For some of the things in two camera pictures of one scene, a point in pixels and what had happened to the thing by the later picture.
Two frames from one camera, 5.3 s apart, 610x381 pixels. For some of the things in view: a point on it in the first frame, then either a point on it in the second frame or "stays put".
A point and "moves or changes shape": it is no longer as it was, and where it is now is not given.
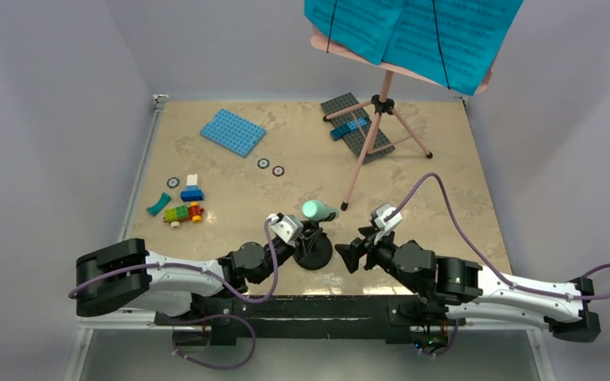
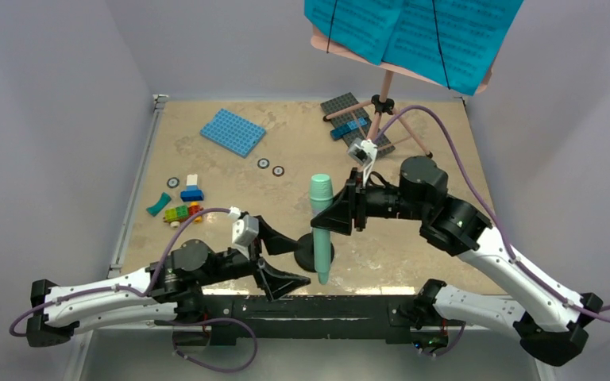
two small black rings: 263,163 stays put
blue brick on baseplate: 337,133 stays put
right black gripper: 350,253 to 349,203
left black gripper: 308,237 to 275,282
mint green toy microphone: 316,210 moves or changes shape
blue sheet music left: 364,27 stays put
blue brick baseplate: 233,132 stays put
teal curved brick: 165,198 stays put
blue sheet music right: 453,43 stays put
